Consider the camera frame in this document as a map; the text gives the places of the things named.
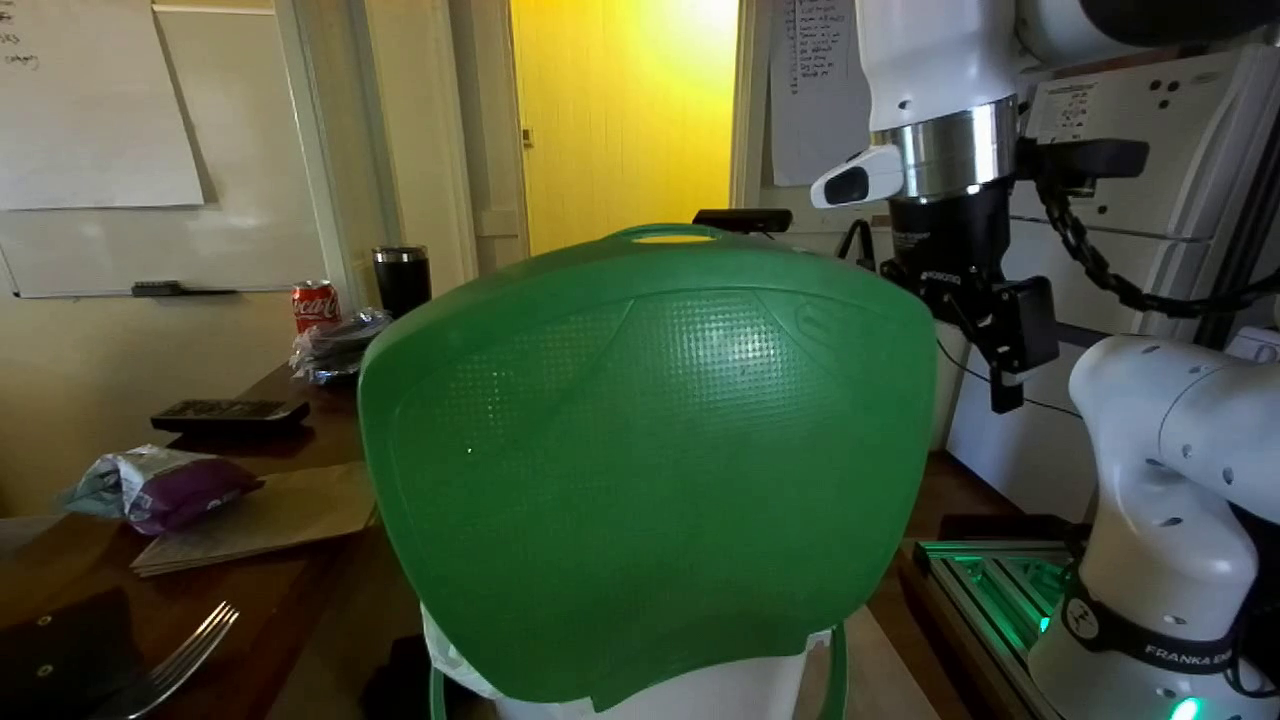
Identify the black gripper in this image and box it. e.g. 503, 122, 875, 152
889, 174, 1068, 416

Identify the written wall paper sheet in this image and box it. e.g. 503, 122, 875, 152
766, 0, 878, 192

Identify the green lit control box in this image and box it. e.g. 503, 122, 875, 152
910, 533, 1086, 673

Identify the crumpled grey plastic bag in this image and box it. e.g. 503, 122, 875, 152
284, 310, 393, 392

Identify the red soda can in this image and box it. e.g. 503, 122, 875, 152
287, 276, 345, 335

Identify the dark brown wooden table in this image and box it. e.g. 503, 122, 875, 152
0, 357, 423, 720

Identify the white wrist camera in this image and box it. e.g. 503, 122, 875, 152
806, 140, 908, 213

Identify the large white paper sheet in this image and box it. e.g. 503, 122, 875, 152
0, 0, 208, 215

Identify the purple snack bag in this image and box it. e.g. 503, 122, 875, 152
63, 439, 268, 540

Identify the green bin lid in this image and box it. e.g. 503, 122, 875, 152
351, 221, 938, 711

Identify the black whiteboard marker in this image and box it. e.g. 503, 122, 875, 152
126, 276, 245, 298

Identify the black tumbler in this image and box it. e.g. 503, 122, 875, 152
367, 243, 436, 318

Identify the silver metal utensil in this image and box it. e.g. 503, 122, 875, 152
121, 596, 245, 720

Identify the brown cardboard sheet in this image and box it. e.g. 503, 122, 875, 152
126, 461, 380, 578

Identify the black flat device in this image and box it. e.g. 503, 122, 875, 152
148, 395, 317, 439

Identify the white wall whiteboard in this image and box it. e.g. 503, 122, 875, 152
0, 0, 333, 302

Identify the white door frame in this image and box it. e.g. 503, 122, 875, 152
276, 0, 532, 318

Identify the white cabinet unit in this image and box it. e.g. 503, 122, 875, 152
938, 45, 1280, 529

